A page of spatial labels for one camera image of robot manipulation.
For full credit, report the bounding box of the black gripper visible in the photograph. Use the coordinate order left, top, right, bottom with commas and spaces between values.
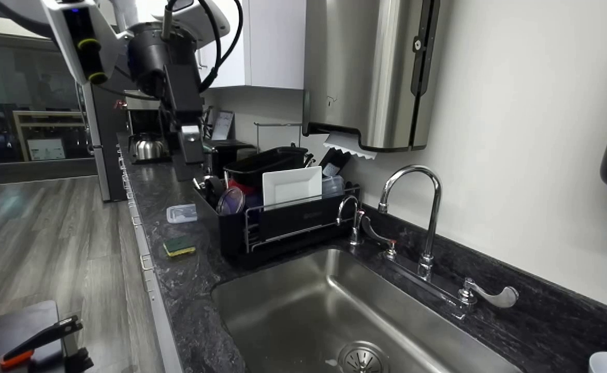
125, 19, 208, 165

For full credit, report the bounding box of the black dish rack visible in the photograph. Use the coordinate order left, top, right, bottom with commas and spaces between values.
217, 182, 360, 271

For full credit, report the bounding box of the stainless steel sink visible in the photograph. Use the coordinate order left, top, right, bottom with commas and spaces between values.
211, 246, 526, 373

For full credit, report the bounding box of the steel sink drain strainer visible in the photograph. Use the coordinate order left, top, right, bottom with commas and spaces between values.
335, 338, 393, 373

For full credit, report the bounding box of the small framed picture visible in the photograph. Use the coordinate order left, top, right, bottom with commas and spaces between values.
208, 108, 237, 143

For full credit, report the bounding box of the black countertop appliance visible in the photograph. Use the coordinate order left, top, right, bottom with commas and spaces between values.
208, 138, 260, 173

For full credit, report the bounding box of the steel coffee carafe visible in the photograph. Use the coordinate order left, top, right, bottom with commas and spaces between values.
130, 135, 167, 164

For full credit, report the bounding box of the steel coffee machine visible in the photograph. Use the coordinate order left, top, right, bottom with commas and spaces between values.
123, 89, 182, 161

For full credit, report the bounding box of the clear plastic container lid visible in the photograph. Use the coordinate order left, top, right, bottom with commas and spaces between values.
164, 201, 199, 225

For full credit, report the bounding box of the clear bluish glass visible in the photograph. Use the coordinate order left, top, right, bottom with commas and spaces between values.
215, 184, 246, 217

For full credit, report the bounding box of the green yellow sponge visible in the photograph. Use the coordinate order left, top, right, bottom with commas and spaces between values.
163, 235, 199, 260

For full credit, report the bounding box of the white plastic container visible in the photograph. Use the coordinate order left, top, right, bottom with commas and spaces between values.
262, 164, 325, 208

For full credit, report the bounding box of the white upper cabinet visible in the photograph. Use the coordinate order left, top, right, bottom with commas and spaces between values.
205, 0, 309, 92

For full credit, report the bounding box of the wooden shelf unit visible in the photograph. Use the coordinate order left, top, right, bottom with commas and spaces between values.
10, 108, 92, 164

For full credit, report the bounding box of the clear bluish plastic cup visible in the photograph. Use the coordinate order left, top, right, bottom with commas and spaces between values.
320, 173, 348, 198

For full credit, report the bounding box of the white paper towel sheet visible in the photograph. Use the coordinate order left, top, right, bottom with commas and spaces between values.
323, 133, 379, 161

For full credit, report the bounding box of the small chrome spout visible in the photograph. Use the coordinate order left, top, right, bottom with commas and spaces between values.
335, 192, 371, 254

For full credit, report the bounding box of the stainless paper towel dispenser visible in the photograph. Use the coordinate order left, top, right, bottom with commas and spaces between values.
302, 0, 444, 154

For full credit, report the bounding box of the chrome gooseneck faucet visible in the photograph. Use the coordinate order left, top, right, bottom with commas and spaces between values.
378, 164, 522, 320

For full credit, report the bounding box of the black robot stand platform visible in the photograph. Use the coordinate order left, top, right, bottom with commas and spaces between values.
0, 299, 95, 373

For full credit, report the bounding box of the dark door frame post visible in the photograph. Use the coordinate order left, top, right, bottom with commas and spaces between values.
81, 75, 130, 202

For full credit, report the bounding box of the black orange-handled tool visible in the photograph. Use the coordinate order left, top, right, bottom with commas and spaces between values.
0, 314, 85, 371

